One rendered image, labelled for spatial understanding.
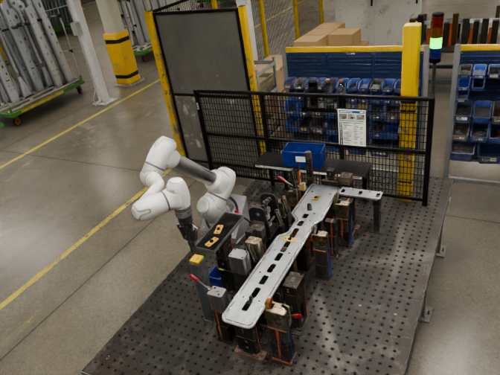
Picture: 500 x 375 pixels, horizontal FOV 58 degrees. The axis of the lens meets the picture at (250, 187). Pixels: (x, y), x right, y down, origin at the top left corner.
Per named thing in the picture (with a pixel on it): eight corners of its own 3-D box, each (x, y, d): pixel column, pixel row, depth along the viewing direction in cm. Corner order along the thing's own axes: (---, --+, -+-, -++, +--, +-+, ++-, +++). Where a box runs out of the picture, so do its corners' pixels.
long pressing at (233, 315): (256, 332, 219) (256, 329, 218) (217, 320, 229) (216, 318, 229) (341, 187, 321) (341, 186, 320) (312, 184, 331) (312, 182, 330)
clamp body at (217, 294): (231, 347, 249) (221, 300, 231) (214, 341, 255) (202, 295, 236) (239, 334, 257) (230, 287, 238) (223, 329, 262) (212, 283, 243)
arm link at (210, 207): (204, 217, 335) (187, 211, 316) (215, 196, 336) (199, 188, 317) (221, 226, 327) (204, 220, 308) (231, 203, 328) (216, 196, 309)
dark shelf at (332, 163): (364, 180, 323) (364, 176, 321) (253, 167, 364) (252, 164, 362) (372, 165, 339) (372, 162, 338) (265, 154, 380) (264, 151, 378)
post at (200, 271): (213, 324, 266) (199, 266, 244) (202, 320, 269) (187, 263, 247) (219, 314, 272) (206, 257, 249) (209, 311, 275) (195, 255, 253)
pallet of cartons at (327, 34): (345, 111, 694) (343, 42, 641) (297, 107, 734) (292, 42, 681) (370, 84, 779) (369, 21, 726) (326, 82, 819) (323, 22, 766)
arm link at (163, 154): (216, 196, 335) (228, 169, 336) (231, 203, 325) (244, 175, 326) (138, 160, 275) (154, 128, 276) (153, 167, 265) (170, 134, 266)
